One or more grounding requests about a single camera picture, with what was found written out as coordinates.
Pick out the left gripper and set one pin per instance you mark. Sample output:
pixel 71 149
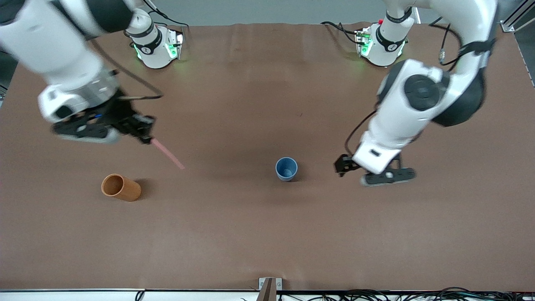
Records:
pixel 345 163

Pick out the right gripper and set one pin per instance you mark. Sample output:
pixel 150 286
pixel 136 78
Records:
pixel 120 112

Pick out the pink chopstick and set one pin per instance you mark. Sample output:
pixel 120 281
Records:
pixel 167 154

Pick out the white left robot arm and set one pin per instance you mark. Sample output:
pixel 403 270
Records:
pixel 418 92

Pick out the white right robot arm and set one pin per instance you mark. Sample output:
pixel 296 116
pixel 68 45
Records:
pixel 62 50

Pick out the blue cup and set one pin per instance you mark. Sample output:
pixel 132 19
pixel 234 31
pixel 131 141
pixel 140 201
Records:
pixel 286 169

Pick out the orange cup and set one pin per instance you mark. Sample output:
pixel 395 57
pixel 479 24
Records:
pixel 121 188

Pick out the metal table edge bracket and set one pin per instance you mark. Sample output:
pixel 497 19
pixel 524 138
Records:
pixel 269 286

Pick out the aluminium frame profile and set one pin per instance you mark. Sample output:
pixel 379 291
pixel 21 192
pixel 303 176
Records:
pixel 516 16

